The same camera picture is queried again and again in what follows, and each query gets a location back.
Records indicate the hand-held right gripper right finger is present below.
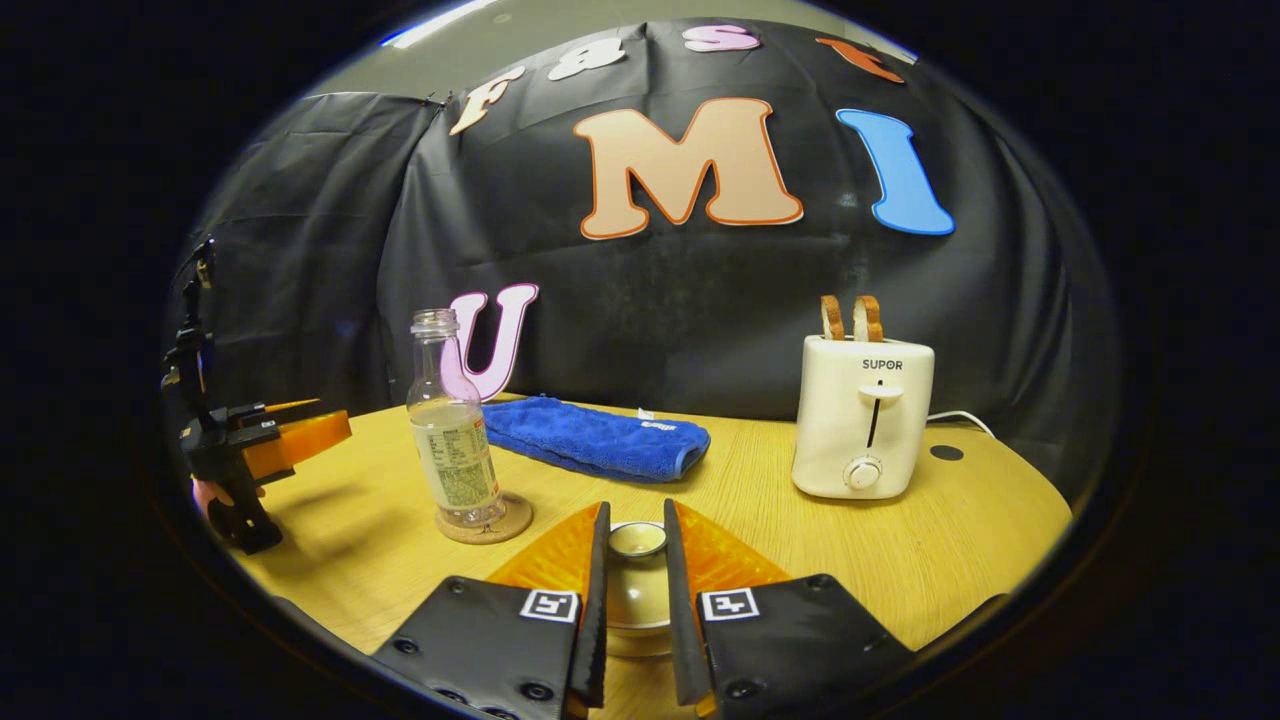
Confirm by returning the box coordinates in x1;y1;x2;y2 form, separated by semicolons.
663;500;915;720

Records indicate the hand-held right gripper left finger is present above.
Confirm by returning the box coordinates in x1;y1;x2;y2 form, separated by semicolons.
370;502;613;720

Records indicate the cream teacup lid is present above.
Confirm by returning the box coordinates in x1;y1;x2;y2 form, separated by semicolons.
606;521;673;633

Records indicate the round cork coaster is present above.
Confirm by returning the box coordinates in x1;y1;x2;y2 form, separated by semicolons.
434;492;535;546

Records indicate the clear water bottle flower label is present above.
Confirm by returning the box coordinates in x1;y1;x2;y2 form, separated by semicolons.
406;308;507;529

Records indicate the blue towel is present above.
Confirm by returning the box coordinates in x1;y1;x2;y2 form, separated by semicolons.
482;396;712;484

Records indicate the white toaster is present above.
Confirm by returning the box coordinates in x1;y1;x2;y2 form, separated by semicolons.
791;335;936;501

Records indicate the black backdrop cloth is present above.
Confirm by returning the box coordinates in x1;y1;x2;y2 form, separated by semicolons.
165;18;1119;501

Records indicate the white toaster cable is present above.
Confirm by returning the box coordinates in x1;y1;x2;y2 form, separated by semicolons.
927;410;997;441

